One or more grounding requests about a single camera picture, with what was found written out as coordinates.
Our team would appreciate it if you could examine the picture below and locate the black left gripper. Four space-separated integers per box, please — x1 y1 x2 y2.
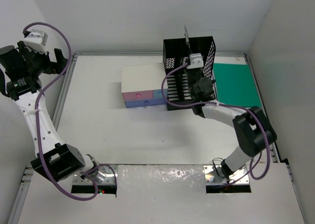
19 41 68 77

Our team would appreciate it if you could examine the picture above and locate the light blue small drawer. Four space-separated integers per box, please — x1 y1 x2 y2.
153 89 168 98

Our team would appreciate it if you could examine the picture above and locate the black board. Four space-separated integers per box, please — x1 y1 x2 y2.
184 25 192 55

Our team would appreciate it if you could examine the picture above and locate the purple bottom drawer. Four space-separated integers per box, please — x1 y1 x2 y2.
125 97 166 108

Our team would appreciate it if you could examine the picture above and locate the pink drawer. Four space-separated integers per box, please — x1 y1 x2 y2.
122 90 153 101

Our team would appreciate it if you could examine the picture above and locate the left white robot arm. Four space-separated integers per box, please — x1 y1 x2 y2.
0 41 98 181

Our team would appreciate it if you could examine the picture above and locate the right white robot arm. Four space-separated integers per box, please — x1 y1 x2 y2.
184 68 277 179

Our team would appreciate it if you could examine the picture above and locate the green folder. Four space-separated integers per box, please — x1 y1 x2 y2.
213 63 261 107

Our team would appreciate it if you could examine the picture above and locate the black mesh file organizer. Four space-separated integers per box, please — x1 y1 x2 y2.
163 36 216 105

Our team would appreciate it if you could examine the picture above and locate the white drawer cabinet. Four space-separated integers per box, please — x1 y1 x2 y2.
121 63 166 93

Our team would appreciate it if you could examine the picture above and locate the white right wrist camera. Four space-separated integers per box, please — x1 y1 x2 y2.
187 53 204 69

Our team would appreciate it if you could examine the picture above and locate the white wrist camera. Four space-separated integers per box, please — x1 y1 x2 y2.
187 53 204 69
23 29 48 55

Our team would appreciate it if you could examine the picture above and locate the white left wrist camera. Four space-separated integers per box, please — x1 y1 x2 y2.
23 29 48 55

